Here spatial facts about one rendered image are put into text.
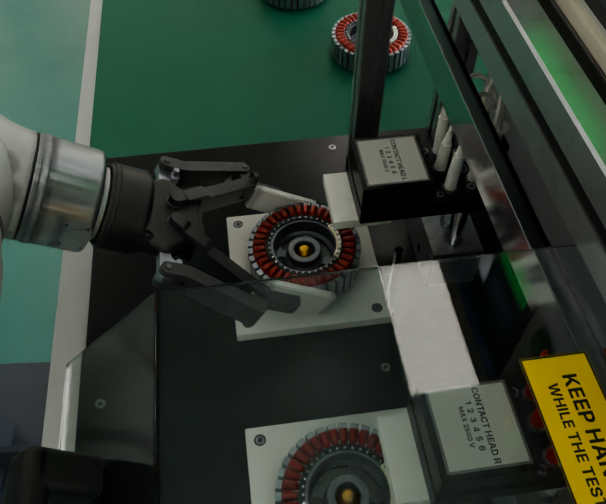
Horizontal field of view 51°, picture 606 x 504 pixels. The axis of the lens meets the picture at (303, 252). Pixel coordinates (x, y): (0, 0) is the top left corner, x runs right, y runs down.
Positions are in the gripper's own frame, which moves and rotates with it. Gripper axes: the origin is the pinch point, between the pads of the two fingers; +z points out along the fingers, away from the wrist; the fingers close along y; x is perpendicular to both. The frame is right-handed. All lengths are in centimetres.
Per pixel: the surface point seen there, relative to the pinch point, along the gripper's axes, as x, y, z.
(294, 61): -2.6, -38.2, 6.3
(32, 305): -99, -54, -11
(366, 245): 1.6, -1.6, 7.1
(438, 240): 8.2, 2.0, 10.3
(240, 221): -4.8, -6.7, -4.0
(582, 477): 25.8, 31.9, -7.5
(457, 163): 17.4, 2.2, 4.7
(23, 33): -107, -169, -25
